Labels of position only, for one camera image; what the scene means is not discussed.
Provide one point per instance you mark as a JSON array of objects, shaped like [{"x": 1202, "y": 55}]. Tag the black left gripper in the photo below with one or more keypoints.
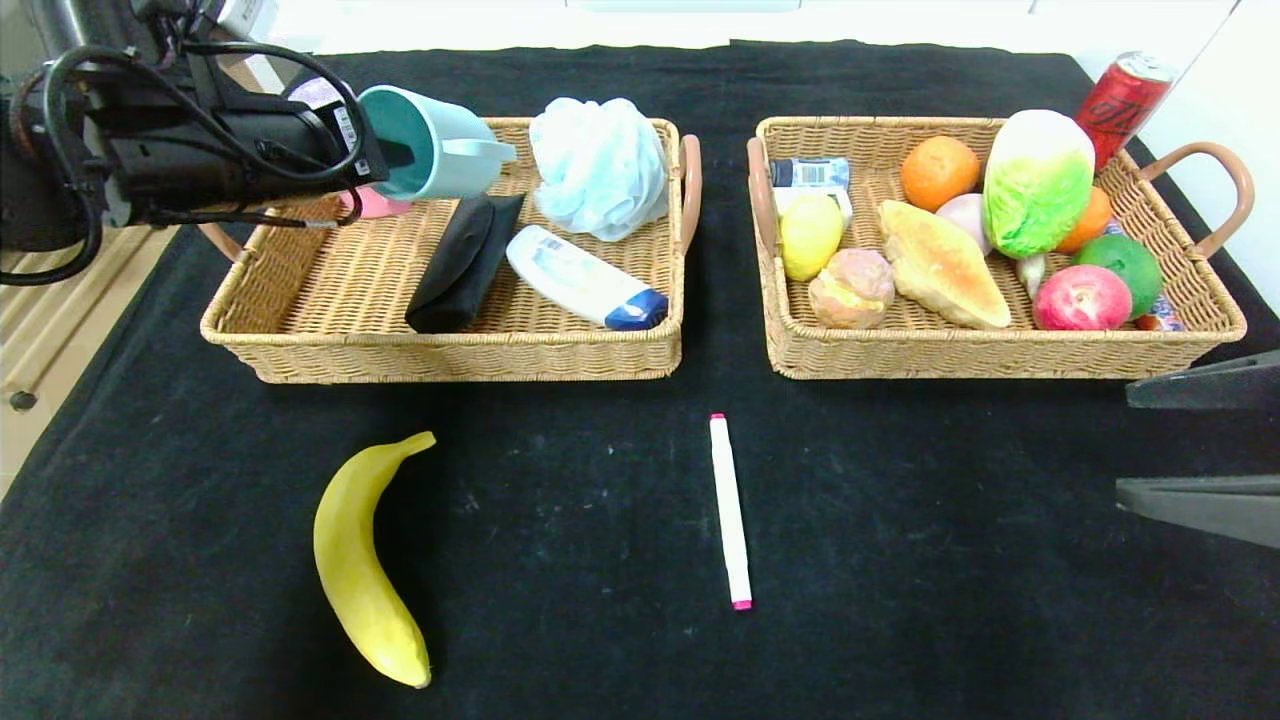
[{"x": 352, "y": 137}]

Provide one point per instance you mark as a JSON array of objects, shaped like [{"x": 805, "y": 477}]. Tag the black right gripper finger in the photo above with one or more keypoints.
[
  {"x": 1220, "y": 385},
  {"x": 1210, "y": 505}
]

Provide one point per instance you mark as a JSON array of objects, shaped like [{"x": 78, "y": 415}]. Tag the light blue mug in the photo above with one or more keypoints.
[{"x": 450, "y": 145}]

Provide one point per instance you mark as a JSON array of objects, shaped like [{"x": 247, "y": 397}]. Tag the white green napa cabbage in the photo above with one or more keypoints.
[{"x": 1035, "y": 190}]

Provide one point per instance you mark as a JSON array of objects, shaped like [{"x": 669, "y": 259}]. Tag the orange fruit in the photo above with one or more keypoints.
[
  {"x": 1090, "y": 220},
  {"x": 940, "y": 175}
]

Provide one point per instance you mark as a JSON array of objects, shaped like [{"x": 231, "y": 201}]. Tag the yellow banana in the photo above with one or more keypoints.
[{"x": 350, "y": 560}]

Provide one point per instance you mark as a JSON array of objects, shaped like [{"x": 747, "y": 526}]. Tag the white marker with pink cap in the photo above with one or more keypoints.
[{"x": 732, "y": 520}]

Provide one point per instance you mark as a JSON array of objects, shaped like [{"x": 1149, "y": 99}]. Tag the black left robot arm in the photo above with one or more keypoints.
[{"x": 40, "y": 190}]

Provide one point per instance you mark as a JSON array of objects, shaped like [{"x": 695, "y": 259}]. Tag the pink plastic cup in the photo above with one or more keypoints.
[{"x": 375, "y": 205}]

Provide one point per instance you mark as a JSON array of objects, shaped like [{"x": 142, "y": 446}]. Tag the blue red snack packet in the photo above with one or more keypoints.
[{"x": 1160, "y": 318}]

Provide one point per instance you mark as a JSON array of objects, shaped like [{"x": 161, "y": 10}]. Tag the grey tube with purple cap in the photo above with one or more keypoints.
[{"x": 318, "y": 92}]

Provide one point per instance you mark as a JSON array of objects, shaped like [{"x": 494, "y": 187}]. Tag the black glasses case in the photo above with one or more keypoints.
[{"x": 458, "y": 268}]

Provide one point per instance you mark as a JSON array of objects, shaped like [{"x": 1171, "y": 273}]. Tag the green round fruit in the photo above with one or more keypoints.
[{"x": 1120, "y": 265}]

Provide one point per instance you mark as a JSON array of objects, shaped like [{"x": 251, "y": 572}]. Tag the red apple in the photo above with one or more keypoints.
[{"x": 1080, "y": 300}]

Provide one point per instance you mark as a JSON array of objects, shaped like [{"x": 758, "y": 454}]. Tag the light blue bath pouf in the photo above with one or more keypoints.
[{"x": 598, "y": 168}]

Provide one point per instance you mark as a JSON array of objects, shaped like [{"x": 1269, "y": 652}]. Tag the white bottle with blue cap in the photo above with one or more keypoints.
[{"x": 568, "y": 273}]

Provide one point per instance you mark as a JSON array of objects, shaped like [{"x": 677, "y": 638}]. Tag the purple eggplant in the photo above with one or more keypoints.
[{"x": 1030, "y": 275}]

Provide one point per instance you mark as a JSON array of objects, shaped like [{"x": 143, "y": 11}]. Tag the red soda can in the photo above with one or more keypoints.
[{"x": 1120, "y": 105}]

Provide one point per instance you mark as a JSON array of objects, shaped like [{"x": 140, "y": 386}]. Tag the golden bread loaf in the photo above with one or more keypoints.
[{"x": 940, "y": 265}]

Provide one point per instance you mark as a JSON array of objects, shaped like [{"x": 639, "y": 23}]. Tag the pale pink onion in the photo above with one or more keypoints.
[{"x": 962, "y": 218}]

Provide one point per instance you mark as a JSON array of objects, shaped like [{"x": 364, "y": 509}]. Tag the cream puff pastry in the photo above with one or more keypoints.
[{"x": 850, "y": 290}]

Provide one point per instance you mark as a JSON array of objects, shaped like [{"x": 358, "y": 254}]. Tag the small white blue package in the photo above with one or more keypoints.
[{"x": 810, "y": 174}]

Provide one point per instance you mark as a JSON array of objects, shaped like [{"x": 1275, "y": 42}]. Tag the yellow lemon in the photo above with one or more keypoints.
[{"x": 810, "y": 240}]

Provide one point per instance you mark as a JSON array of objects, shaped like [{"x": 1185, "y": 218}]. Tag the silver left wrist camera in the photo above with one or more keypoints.
[{"x": 245, "y": 15}]

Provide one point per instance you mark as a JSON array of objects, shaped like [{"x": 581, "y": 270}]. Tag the black left camera bracket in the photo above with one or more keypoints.
[{"x": 205, "y": 75}]

